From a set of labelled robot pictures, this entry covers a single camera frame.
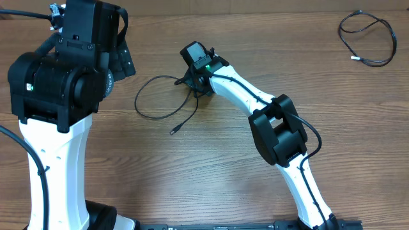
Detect black usb cable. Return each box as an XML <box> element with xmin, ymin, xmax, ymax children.
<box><xmin>337</xmin><ymin>10</ymin><xmax>398</xmax><ymax>68</ymax></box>

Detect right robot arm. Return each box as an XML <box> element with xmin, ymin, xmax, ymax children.
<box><xmin>180</xmin><ymin>41</ymin><xmax>339</xmax><ymax>229</ymax></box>

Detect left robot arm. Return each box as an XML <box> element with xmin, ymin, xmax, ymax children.
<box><xmin>8</xmin><ymin>0</ymin><xmax>138</xmax><ymax>229</ymax></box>

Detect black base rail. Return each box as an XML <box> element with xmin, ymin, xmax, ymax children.
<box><xmin>135</xmin><ymin>219</ymin><xmax>363</xmax><ymax>230</ymax></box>

